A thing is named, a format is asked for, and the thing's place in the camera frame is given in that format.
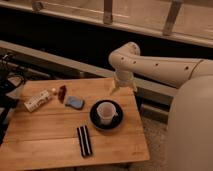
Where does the dark red small object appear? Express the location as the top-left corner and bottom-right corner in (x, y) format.
(58, 85), (67, 103)

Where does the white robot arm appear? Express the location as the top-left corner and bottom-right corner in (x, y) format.
(109, 42), (213, 171)

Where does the blue sponge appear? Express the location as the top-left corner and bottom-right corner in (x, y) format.
(65, 96), (84, 110)

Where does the black white striped eraser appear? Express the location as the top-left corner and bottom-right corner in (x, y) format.
(77, 125), (93, 158)

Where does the black round plate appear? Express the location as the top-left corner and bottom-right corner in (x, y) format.
(89, 100), (123, 130)

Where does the clear plastic cup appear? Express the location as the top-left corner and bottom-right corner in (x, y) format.
(97, 102), (118, 125)

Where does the black equipment at left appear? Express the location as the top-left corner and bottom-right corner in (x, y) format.
(0, 53), (26, 145)

